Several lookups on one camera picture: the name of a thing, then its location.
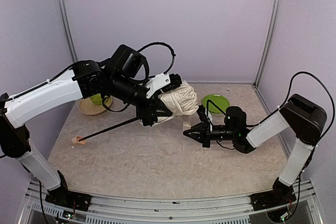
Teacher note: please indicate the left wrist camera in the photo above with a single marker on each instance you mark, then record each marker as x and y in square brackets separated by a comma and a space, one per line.
[162, 82]

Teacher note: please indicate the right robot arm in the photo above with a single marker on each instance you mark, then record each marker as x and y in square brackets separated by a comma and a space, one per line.
[304, 117]

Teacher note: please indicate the lime green bowl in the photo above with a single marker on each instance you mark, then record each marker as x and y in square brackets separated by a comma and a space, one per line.
[96, 99]

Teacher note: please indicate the aluminium frame post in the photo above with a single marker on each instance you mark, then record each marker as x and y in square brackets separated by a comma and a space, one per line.
[67, 30]
[268, 41]

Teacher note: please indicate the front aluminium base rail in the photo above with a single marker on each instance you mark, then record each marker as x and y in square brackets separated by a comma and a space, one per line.
[228, 209]

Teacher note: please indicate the left aluminium frame post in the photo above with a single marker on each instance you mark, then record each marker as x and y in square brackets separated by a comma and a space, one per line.
[67, 30]

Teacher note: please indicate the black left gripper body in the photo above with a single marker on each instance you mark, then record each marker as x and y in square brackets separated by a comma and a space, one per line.
[148, 112]

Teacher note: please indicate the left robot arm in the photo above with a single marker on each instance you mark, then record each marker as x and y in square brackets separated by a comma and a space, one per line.
[125, 76]

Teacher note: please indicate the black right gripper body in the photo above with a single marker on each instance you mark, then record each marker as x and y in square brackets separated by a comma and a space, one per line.
[206, 133]

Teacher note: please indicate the green flat plate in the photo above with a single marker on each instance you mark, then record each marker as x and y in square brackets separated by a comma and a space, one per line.
[219, 103]

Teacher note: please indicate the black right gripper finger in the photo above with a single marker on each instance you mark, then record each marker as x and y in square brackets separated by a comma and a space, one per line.
[194, 130]
[197, 137]

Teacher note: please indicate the right aluminium frame post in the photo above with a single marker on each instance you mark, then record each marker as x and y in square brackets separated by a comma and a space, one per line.
[268, 41]

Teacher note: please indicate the beige round plate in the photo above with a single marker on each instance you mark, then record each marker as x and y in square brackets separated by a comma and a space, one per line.
[86, 107]

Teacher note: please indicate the beige folding umbrella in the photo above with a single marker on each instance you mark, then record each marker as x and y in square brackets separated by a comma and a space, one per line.
[181, 101]

